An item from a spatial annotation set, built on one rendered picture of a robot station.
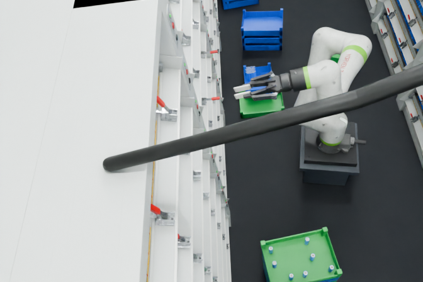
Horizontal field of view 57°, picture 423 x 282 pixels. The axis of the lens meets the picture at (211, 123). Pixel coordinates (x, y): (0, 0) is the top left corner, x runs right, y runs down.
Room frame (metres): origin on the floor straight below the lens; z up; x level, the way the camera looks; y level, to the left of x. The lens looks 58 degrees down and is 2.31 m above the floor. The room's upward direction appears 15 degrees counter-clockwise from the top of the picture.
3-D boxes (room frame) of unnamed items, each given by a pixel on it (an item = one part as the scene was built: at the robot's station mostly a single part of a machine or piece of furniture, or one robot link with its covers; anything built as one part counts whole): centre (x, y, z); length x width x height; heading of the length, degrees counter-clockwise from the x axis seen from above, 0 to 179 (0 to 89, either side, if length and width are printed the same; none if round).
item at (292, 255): (0.34, -0.22, 0.52); 0.30 x 0.20 x 0.08; 88
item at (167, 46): (0.78, 0.13, 0.87); 0.20 x 0.09 x 1.74; 79
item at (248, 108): (1.51, -0.37, 0.04); 0.30 x 0.20 x 0.08; 79
